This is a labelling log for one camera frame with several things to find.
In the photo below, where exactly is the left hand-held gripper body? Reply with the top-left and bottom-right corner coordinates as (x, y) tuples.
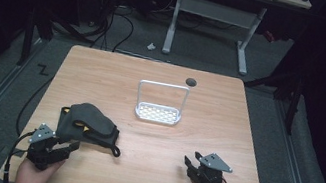
(24, 121), (75, 175)

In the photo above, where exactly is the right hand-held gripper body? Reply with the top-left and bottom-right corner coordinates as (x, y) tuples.
(186, 148), (236, 183)

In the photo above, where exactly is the grey cloth with yellow lining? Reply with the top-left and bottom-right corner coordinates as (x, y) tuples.
(53, 97), (129, 159)

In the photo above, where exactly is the white rack with handle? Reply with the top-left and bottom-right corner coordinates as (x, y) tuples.
(132, 77), (192, 129)

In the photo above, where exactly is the person's left hand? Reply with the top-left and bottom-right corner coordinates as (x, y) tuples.
(14, 152), (67, 183)

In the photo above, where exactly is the round black table grommet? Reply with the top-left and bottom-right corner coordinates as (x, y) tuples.
(184, 76), (199, 88)

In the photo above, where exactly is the black stand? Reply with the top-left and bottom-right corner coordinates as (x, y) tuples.
(235, 60), (309, 137)
(15, 1), (99, 78)

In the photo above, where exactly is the crumpled white paper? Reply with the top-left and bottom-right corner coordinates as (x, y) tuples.
(146, 41), (157, 52)

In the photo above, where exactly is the small red object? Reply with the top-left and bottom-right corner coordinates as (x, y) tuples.
(262, 29), (278, 44)

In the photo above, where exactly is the white-legged wooden desk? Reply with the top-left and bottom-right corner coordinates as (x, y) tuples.
(159, 0), (313, 86)

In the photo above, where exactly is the black cable on floor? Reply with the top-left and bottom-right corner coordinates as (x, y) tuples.
(13, 71), (55, 141)

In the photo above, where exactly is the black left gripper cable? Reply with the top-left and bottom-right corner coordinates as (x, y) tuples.
(1, 127), (37, 183)

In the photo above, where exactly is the bundle of black cables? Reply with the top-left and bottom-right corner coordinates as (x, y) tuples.
(85, 0), (140, 56)

